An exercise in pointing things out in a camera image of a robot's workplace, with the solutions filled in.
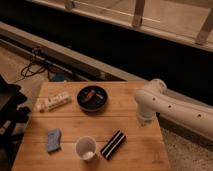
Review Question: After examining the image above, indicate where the wooden table leg right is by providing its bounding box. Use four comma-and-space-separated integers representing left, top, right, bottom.
195, 9, 213, 45

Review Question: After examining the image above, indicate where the blue object behind table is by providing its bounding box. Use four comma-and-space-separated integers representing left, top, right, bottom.
50, 74, 65, 82

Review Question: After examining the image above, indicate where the white paper cup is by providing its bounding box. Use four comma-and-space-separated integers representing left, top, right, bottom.
75, 136, 97, 161

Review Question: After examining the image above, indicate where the wooden table leg middle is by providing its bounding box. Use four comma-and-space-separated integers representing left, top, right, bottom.
132, 0, 145, 28

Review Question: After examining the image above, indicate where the wooden table leg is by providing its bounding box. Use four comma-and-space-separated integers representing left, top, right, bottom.
132, 0, 145, 28
195, 9, 213, 45

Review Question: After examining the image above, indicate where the black cable on floor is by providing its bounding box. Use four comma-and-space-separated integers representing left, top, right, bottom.
14, 49, 51, 83

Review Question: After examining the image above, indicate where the white power strip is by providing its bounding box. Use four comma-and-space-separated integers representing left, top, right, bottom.
34, 92, 71, 113

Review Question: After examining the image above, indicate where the red item in plate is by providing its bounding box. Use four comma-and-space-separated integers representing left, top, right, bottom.
82, 90, 96, 103

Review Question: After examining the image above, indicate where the black round plate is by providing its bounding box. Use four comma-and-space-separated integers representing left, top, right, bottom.
77, 85, 108, 112

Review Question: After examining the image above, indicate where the black chair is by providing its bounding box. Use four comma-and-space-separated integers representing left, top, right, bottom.
0, 75, 31, 165

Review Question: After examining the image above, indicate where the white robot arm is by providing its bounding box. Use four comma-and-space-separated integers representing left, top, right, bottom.
134, 79, 213, 141

